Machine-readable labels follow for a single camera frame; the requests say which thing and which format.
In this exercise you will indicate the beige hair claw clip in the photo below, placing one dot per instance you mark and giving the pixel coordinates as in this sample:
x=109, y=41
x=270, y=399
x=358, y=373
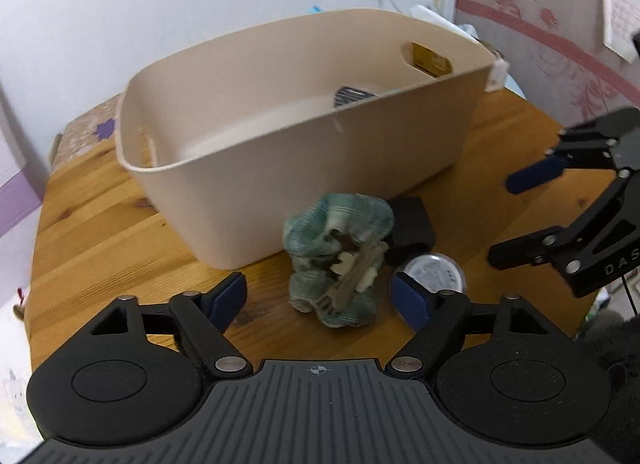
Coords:
x=357, y=264

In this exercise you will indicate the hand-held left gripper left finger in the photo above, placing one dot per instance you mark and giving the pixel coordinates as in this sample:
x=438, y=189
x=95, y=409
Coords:
x=227, y=296

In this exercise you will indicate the green checked scrunchie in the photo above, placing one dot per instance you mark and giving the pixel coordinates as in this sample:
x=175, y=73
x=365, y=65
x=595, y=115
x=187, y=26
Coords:
x=345, y=304

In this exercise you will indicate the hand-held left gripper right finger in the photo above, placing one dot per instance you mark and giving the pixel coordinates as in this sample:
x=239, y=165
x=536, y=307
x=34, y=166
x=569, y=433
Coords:
x=412, y=301

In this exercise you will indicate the floral cushioned stool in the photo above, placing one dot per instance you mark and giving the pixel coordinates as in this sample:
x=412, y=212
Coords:
x=85, y=133

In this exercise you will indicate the beige plastic storage bin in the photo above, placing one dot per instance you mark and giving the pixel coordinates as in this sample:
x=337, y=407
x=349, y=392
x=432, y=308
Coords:
x=300, y=168

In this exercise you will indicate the white paper sheet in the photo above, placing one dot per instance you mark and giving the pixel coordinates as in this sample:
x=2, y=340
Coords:
x=430, y=13

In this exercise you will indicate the long black pink box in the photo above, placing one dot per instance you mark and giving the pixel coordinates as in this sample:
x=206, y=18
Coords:
x=352, y=96

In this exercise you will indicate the brown patterned tissue box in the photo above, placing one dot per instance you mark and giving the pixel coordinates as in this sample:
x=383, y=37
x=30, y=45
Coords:
x=497, y=76

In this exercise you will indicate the small black star box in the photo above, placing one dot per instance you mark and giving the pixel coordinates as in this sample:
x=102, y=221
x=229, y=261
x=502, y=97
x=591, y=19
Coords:
x=410, y=224

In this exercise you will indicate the white purple board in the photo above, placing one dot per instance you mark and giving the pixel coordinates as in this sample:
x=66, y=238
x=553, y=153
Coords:
x=15, y=168

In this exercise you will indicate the white cartoon bedding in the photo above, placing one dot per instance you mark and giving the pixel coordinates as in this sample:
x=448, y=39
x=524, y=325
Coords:
x=12, y=384

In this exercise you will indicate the round metal tin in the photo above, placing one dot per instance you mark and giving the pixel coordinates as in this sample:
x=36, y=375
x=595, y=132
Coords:
x=440, y=271

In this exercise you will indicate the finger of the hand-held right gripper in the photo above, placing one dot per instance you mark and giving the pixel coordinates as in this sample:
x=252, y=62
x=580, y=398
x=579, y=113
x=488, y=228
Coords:
x=532, y=174
x=520, y=249

